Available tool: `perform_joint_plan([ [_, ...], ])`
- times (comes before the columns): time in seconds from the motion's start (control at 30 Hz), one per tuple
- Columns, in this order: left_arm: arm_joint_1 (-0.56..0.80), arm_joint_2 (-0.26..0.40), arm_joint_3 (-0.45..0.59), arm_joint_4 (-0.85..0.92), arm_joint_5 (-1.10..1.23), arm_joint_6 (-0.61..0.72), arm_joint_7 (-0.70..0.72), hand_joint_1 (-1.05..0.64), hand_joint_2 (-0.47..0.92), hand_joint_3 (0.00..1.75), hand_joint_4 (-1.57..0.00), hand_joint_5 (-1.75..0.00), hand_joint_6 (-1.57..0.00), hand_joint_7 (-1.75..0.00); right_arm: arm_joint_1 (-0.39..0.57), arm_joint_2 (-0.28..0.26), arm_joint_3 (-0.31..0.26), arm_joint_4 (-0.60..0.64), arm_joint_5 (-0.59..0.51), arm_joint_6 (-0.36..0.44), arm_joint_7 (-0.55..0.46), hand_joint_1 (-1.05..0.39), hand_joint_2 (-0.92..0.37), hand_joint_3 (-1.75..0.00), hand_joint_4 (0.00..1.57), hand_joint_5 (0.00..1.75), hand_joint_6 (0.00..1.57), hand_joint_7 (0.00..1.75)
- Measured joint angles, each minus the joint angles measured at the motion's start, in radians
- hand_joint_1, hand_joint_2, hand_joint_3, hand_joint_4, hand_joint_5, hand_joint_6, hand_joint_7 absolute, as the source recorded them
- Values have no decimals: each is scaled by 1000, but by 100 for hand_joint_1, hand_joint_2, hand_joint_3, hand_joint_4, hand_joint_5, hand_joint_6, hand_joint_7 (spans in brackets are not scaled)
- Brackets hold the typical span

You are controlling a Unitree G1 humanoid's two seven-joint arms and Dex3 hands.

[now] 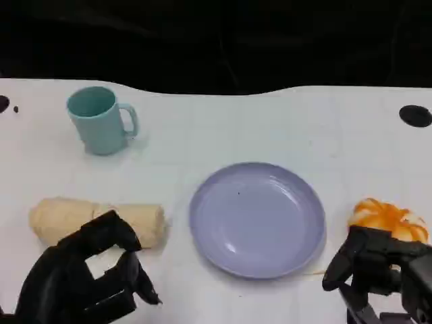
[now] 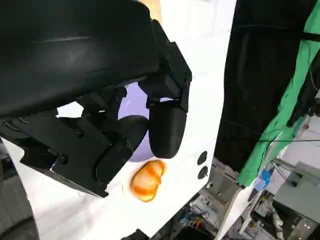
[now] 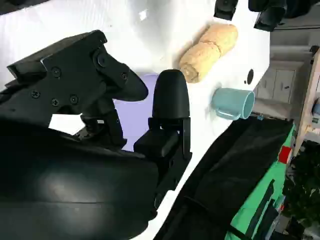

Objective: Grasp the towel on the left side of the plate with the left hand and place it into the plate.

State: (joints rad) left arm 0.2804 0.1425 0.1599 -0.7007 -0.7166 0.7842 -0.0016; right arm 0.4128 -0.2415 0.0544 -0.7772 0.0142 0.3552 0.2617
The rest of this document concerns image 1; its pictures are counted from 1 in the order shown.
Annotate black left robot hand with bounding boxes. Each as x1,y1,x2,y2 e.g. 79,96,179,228
0,209,163,324

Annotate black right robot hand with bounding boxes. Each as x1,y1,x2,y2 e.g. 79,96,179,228
322,225,432,324

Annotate beige towel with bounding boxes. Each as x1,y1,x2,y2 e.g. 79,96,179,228
28,196,168,250

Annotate orange and white bread roll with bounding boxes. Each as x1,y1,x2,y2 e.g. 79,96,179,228
347,197,431,244

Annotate lilac plate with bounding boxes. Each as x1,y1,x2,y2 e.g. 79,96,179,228
188,161,327,280

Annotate large black table grommet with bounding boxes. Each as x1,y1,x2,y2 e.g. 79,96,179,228
398,105,432,128

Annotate pale green mug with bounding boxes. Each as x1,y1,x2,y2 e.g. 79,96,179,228
65,86,140,156

